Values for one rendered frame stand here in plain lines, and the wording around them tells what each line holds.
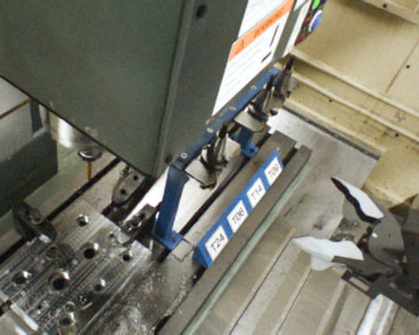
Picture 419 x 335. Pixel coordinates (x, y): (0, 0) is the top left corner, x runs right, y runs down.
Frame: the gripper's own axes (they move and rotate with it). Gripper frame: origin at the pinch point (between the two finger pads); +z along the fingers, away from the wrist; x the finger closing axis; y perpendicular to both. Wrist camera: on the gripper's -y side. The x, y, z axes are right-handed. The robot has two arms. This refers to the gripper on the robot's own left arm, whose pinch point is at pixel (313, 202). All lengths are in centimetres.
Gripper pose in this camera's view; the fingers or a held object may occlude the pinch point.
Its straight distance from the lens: 73.9
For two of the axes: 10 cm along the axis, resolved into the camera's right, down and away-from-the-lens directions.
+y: -1.2, 6.9, 7.1
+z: -7.9, -5.0, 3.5
